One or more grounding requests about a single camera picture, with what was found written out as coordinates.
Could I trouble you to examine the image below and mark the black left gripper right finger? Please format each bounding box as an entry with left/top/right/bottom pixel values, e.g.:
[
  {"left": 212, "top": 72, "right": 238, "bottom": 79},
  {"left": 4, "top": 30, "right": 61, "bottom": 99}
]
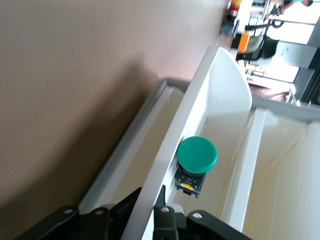
[{"left": 152, "top": 184, "right": 180, "bottom": 240}]

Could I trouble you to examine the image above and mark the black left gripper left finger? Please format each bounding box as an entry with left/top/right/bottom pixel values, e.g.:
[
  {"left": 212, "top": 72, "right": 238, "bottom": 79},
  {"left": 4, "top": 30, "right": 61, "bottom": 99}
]
[{"left": 87, "top": 187, "right": 143, "bottom": 240}]

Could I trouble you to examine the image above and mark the green push button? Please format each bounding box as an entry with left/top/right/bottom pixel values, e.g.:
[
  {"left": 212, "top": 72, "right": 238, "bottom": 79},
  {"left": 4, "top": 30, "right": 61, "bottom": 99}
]
[{"left": 174, "top": 136, "right": 219, "bottom": 200}]

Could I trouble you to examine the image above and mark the white plastic drawer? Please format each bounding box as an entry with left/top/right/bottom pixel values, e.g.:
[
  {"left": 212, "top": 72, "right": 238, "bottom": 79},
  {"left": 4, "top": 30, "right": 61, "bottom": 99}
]
[
  {"left": 107, "top": 46, "right": 252, "bottom": 240},
  {"left": 249, "top": 119, "right": 320, "bottom": 240},
  {"left": 217, "top": 107, "right": 311, "bottom": 240}
]

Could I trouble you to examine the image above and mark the white drawer cabinet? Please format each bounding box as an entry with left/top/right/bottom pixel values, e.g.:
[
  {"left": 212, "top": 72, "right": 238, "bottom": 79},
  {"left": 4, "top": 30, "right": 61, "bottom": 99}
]
[{"left": 77, "top": 78, "right": 320, "bottom": 240}]

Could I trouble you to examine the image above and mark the orange button box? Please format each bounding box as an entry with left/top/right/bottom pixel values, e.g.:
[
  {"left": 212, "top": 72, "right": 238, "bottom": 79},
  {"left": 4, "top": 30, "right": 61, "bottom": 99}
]
[{"left": 237, "top": 32, "right": 251, "bottom": 54}]

